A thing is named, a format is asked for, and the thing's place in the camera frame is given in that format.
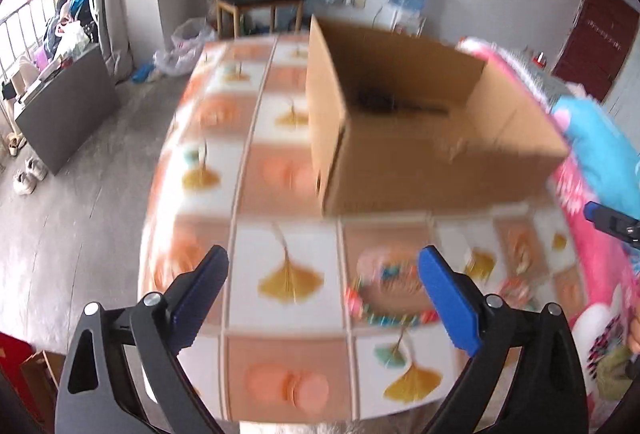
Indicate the ginkgo leaf patterned tablecloth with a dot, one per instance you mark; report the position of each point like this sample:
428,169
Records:
280,244

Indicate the white water dispenser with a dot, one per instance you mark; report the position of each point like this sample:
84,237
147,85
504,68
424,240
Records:
400,19

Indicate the red box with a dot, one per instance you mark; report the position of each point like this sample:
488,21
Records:
12,369

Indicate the pink floral blanket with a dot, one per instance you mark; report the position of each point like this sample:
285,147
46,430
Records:
595,274

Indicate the white shoe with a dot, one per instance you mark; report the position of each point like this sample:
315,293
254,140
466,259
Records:
24,183
37,166

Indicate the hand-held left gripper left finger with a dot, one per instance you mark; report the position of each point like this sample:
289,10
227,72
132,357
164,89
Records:
200,299

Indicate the clear plastic bag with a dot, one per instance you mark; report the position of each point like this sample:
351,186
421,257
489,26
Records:
185,43

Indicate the dark grey cabinet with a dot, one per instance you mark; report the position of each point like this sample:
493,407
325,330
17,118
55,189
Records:
70,113

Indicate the blue cloth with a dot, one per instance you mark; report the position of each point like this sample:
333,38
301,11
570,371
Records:
145,73

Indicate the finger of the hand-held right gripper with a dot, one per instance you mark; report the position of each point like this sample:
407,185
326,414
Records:
607,219

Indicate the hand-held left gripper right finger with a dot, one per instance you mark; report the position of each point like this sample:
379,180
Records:
450,299

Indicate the white fluffy towel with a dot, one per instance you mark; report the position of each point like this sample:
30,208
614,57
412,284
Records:
300,428

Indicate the metal window railing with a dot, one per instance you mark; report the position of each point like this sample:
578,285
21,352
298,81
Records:
22,38

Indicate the light blue pillow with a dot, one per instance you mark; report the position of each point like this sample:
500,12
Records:
600,153

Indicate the brown cardboard box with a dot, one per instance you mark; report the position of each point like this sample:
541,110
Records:
425,163

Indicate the pile of clothes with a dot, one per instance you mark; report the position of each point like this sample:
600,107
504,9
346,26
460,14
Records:
70,21

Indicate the dark red door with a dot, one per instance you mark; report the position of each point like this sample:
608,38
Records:
600,38

